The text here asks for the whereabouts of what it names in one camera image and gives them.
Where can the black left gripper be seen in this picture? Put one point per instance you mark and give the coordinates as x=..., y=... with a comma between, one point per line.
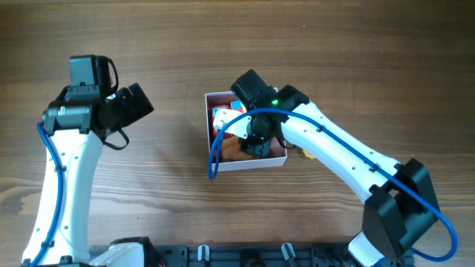
x=135, y=110

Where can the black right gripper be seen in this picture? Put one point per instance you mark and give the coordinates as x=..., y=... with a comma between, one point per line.
x=260, y=150

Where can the white cardboard box pink inside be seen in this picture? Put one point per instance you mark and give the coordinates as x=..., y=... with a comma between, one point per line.
x=277, y=155

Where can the brown plush toy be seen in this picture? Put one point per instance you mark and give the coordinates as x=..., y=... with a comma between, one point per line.
x=230, y=151

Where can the colourful puzzle cube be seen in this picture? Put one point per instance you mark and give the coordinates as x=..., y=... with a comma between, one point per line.
x=237, y=105

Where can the yellow round wheel toy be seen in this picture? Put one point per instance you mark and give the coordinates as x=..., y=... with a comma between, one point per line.
x=307, y=154

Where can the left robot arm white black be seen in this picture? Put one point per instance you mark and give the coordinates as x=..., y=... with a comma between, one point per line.
x=74, y=129

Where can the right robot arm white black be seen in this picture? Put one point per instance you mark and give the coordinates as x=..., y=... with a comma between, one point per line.
x=399, y=199

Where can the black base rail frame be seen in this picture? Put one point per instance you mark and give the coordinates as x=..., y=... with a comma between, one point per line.
x=317, y=255

